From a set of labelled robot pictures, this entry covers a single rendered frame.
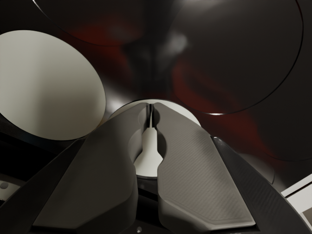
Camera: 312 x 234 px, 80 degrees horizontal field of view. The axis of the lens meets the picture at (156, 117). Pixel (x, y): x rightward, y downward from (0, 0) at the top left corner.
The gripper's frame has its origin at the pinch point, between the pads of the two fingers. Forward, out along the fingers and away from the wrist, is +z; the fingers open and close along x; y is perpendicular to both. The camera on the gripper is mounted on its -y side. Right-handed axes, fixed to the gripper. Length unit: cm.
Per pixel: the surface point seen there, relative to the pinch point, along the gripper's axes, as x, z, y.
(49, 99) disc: -8.8, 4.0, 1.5
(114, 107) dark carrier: -3.4, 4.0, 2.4
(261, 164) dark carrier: 11.7, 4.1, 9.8
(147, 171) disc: -0.8, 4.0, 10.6
